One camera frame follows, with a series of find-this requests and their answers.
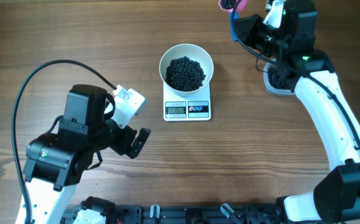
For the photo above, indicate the black beans in container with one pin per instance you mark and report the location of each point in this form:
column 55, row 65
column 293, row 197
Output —
column 275, row 80

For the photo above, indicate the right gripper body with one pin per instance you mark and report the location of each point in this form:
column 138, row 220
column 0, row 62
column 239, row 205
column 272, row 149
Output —
column 283, row 42

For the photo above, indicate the pink scoop with blue handle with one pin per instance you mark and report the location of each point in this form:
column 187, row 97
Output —
column 240, row 7

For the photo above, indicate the white bowl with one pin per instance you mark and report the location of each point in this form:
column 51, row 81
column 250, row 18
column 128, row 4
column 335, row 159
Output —
column 194, row 52

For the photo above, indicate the white digital kitchen scale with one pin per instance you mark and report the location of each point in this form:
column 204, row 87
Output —
column 193, row 107

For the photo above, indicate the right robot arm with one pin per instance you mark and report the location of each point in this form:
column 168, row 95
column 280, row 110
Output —
column 312, row 77

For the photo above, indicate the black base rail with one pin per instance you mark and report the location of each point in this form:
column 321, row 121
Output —
column 104, row 211

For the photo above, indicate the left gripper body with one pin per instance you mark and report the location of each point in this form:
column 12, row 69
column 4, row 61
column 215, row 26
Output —
column 109, row 134

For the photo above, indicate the black beans in scoop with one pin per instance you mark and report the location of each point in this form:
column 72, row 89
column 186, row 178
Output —
column 227, row 4

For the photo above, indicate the black beans in bowl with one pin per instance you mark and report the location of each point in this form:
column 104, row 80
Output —
column 184, row 74

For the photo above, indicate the clear plastic container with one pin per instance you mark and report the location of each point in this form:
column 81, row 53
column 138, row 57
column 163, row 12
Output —
column 269, row 88

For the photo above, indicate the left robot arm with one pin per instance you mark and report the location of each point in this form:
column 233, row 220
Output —
column 50, row 176

